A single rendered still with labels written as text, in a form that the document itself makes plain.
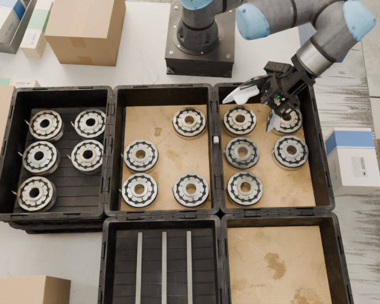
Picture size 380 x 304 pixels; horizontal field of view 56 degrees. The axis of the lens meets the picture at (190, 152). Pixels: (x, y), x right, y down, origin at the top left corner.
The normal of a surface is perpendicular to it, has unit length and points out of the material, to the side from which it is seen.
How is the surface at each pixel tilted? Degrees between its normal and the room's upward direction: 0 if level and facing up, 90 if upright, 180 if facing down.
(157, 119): 0
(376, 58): 0
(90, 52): 90
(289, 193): 0
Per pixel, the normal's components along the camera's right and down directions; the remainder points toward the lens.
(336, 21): -0.73, -0.15
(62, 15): 0.00, -0.39
